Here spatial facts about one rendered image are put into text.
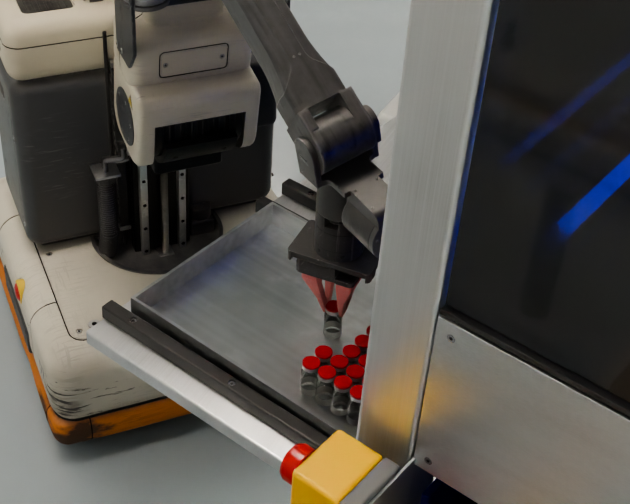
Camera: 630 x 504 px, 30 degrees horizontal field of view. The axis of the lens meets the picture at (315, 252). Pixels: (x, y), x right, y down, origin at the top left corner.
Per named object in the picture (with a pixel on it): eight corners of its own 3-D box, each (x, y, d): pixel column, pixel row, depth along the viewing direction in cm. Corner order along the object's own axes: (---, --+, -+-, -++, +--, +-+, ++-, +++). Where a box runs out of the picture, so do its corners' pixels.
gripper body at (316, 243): (368, 288, 129) (373, 236, 125) (285, 262, 132) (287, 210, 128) (389, 255, 134) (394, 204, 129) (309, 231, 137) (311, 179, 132)
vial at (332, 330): (345, 333, 140) (346, 306, 138) (333, 342, 139) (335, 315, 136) (330, 325, 141) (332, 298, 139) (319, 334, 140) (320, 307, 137)
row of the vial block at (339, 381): (432, 337, 141) (437, 309, 138) (341, 420, 130) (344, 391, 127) (417, 329, 142) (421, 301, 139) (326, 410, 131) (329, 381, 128)
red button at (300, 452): (330, 479, 111) (333, 451, 109) (305, 504, 109) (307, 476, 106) (300, 458, 113) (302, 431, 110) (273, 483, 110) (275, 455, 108)
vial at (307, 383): (322, 389, 133) (325, 361, 130) (310, 400, 132) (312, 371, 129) (307, 380, 134) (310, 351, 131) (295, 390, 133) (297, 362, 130)
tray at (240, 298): (483, 340, 141) (488, 319, 139) (354, 465, 125) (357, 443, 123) (271, 222, 157) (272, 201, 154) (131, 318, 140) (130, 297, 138)
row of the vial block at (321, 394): (417, 329, 142) (421, 301, 139) (325, 410, 131) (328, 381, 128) (402, 320, 143) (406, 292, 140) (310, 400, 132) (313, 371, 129)
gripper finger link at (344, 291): (348, 337, 135) (353, 275, 129) (292, 319, 137) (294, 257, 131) (370, 302, 140) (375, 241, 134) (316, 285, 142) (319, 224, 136)
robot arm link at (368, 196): (360, 97, 123) (292, 132, 120) (425, 150, 116) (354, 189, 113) (371, 181, 132) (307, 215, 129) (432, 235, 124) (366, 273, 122)
